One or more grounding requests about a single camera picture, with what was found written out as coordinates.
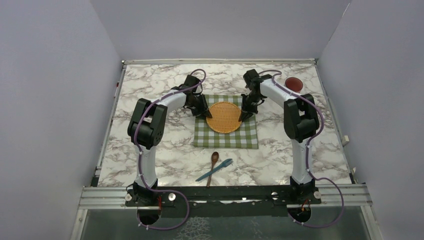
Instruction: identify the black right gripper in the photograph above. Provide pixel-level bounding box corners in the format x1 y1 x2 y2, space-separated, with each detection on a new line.
238 92 262 123

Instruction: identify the orange woven plate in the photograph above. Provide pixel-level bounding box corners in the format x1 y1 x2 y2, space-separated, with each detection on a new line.
206 101 242 134

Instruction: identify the green white checkered cloth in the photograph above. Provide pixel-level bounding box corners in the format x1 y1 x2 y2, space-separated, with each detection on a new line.
192 94 259 150

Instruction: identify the brown handled utensil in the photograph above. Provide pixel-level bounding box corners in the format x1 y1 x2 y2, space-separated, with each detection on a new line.
206 151 219 188

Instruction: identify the blue handled utensil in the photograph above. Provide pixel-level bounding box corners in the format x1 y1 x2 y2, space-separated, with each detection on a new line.
195 158 233 182

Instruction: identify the pink ceramic mug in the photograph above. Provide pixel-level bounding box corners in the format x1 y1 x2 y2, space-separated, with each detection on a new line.
284 77 304 94

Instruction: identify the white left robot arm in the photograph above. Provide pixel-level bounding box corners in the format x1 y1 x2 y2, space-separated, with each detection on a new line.
127 74 212 206

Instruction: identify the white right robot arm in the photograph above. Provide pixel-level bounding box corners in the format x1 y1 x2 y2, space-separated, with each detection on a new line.
238 69 320 204

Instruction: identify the aluminium mounting rail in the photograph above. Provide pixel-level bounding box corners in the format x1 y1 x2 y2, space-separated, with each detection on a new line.
78 184 373 210

